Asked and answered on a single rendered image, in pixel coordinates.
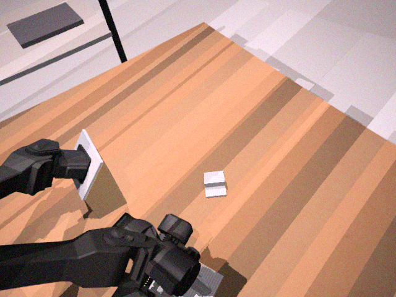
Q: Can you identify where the white rectangular block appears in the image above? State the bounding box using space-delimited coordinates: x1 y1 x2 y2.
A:
204 171 226 198

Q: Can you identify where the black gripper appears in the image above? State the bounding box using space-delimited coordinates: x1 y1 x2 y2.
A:
112 213 193 297

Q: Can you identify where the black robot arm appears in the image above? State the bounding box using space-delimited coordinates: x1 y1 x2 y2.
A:
0 139 201 297

